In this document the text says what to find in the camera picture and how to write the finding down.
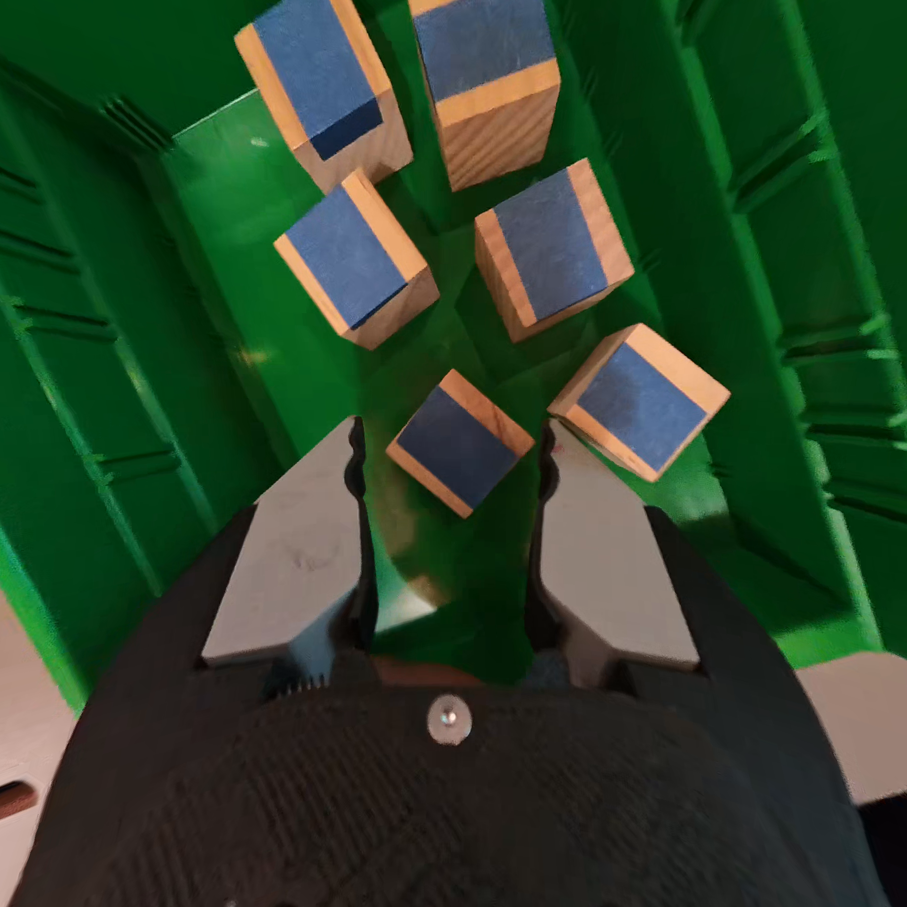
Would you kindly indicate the wooden cube with blue stripe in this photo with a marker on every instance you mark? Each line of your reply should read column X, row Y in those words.
column 354, row 262
column 489, row 78
column 638, row 404
column 553, row 248
column 319, row 78
column 457, row 443

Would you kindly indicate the green plastic bin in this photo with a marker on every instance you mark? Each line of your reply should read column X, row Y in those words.
column 142, row 319

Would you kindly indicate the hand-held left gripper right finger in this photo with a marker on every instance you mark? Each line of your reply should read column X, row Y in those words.
column 609, row 574

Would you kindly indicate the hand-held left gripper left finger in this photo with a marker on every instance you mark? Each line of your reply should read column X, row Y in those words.
column 283, row 567

